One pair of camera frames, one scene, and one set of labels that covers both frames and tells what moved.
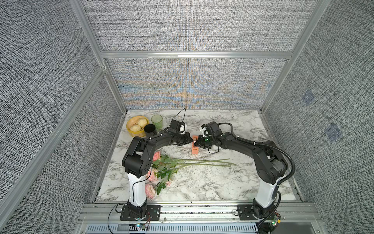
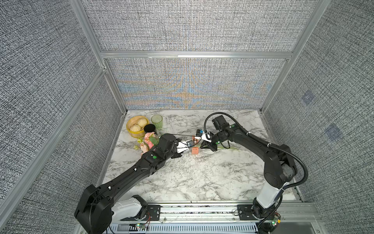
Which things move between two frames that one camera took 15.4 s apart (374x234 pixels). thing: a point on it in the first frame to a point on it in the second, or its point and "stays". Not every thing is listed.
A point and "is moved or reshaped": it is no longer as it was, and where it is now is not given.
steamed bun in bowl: x=135 y=127 stays
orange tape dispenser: x=195 y=149 stays
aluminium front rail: x=205 y=213 stays
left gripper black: x=187 y=138 to x=177 y=155
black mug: x=149 y=129 stays
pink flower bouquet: x=164 y=166 is moved or reshaped
